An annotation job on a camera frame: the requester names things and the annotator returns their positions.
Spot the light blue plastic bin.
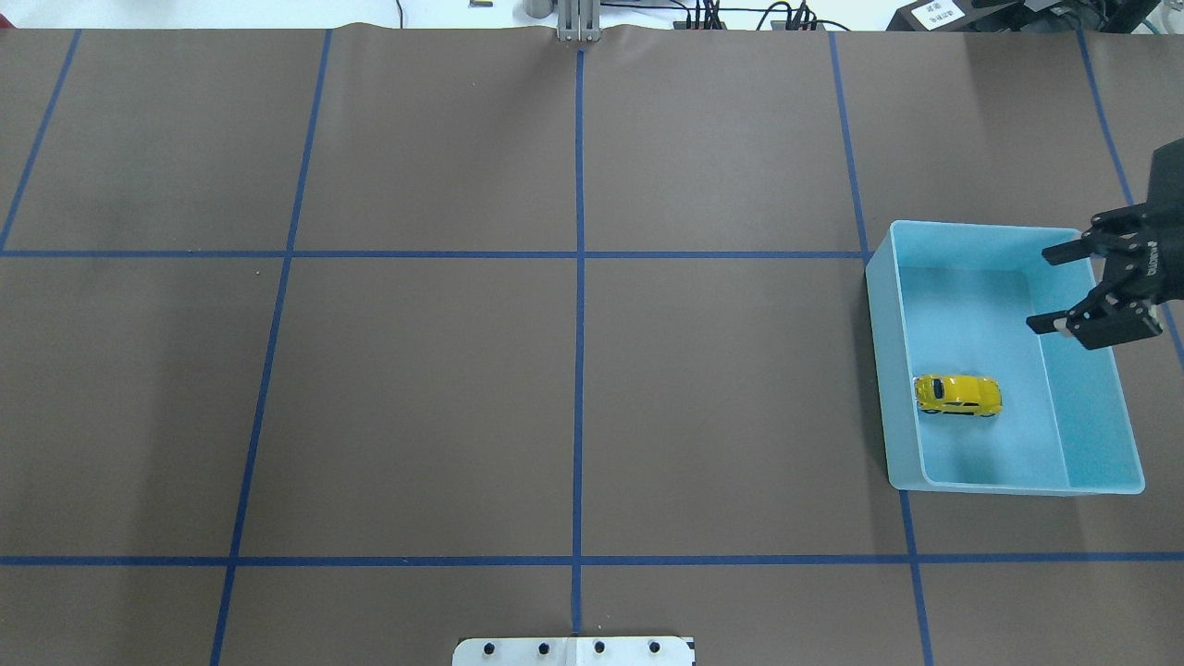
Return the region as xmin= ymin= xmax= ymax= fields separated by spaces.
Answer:
xmin=866 ymin=220 xmax=1145 ymax=497

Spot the yellow beetle toy car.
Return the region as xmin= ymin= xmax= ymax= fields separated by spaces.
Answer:
xmin=912 ymin=374 xmax=1004 ymax=418

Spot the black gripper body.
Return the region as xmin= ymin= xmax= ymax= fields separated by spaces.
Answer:
xmin=1085 ymin=139 xmax=1183 ymax=320

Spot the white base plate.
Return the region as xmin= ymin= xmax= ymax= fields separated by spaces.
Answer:
xmin=451 ymin=635 xmax=697 ymax=665

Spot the aluminium frame post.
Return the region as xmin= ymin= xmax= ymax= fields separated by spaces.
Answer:
xmin=553 ymin=0 xmax=603 ymax=43

